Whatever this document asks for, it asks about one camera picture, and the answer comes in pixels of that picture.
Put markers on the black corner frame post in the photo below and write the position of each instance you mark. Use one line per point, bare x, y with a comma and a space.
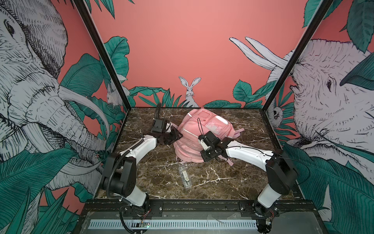
96, 38
317, 18

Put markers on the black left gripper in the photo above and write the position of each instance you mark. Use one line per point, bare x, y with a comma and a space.
176, 136

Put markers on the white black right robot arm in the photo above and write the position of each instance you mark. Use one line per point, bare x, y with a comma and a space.
280, 170

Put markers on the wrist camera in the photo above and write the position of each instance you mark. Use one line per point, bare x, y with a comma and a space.
208, 139
160, 126

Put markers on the clear plastic small case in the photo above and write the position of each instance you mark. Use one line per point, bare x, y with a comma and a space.
185, 176

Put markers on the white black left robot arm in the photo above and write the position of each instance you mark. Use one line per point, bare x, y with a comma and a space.
120, 170

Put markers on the pink student backpack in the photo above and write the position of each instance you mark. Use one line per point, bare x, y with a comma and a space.
195, 124

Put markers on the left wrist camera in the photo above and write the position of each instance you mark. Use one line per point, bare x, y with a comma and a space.
160, 126

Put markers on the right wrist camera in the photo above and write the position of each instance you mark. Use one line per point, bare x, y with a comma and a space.
208, 139

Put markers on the black left corner frame post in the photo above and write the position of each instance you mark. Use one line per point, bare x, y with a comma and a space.
96, 38

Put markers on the white perforated cable tray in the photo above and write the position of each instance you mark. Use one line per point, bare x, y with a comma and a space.
172, 224

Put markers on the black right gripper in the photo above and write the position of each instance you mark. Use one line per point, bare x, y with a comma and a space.
203, 153

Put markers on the black front mounting rail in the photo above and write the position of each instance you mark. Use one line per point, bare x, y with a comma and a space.
159, 207

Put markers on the black right corner frame post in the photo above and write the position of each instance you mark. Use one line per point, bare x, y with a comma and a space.
317, 18

